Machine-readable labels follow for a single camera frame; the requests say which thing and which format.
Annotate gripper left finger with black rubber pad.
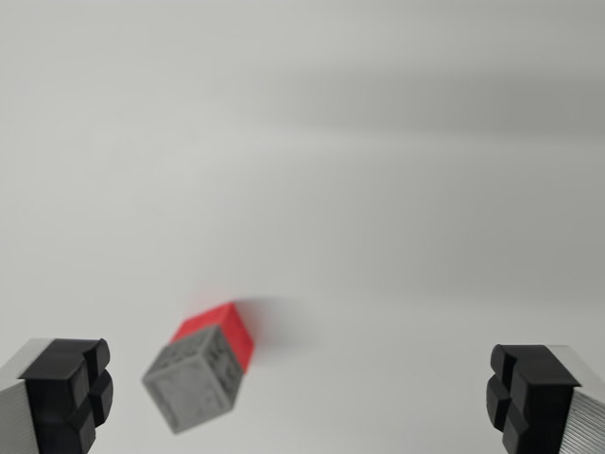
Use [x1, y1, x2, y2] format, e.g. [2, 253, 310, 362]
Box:
[0, 337, 115, 454]

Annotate gripper right finger with black rubber pad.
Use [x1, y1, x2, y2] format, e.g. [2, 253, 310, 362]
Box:
[485, 343, 605, 454]

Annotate grey embossed rubber cube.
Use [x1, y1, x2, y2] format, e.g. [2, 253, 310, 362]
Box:
[141, 323, 247, 435]

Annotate red embossed rubber cube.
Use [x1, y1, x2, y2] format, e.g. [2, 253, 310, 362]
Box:
[168, 302, 257, 375]

